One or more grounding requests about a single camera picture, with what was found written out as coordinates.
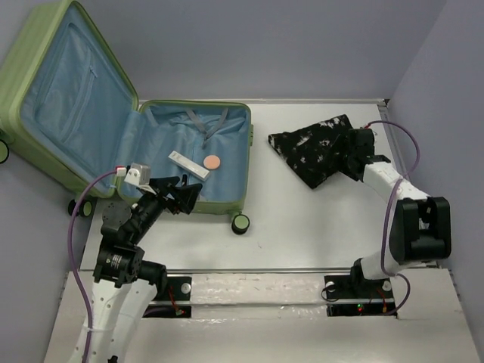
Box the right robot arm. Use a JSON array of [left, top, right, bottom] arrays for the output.
[[321, 127, 451, 303]]

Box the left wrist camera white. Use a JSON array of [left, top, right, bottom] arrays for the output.
[[124, 163, 150, 187]]

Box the round peach compact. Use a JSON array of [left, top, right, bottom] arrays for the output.
[[203, 154, 221, 170]]

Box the black white patterned garment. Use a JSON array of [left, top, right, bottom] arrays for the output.
[[268, 114, 352, 189]]

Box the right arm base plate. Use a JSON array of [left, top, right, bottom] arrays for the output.
[[321, 275, 396, 318]]

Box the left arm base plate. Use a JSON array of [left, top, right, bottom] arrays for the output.
[[143, 275, 192, 318]]

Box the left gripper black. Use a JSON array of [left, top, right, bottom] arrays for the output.
[[130, 175, 203, 241]]

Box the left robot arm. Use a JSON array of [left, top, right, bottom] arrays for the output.
[[69, 167, 203, 362]]

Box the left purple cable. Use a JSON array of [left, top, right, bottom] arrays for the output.
[[67, 166, 128, 363]]

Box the green hard-shell suitcase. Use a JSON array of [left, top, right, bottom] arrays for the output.
[[1, 1, 253, 234]]

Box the white rectangular box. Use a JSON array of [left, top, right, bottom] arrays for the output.
[[168, 150, 209, 181]]

